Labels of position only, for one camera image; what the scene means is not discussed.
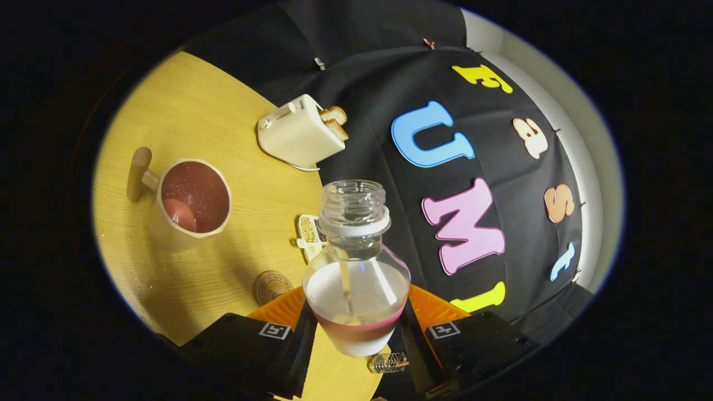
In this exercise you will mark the clear juice bottle pink label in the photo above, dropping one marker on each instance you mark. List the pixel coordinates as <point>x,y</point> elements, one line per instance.
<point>356,289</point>

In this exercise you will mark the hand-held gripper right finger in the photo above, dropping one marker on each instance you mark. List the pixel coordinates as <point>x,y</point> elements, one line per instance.
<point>420,356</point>

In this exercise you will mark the wooden table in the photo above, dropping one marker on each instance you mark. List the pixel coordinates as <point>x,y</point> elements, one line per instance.
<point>223,111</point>

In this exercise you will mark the silver clip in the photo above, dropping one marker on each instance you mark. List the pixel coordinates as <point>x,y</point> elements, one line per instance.
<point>319,63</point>

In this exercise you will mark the white divided dish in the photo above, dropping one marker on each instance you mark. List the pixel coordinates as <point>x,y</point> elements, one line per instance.
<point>309,234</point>

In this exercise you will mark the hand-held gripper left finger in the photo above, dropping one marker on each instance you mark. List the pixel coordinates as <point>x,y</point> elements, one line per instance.
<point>298,356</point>

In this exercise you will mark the round cork coaster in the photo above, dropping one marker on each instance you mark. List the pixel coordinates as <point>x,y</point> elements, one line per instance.
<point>270,287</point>

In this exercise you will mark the toast slice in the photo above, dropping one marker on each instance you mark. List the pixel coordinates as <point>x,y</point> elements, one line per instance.
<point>334,115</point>
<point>338,130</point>

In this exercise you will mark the black backdrop cloth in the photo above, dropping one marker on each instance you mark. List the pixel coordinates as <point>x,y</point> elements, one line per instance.
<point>379,89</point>

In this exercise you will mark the white toaster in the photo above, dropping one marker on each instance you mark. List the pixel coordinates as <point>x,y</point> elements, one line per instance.
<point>298,136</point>

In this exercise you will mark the pink clip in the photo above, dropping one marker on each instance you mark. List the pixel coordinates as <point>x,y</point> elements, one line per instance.
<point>428,43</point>

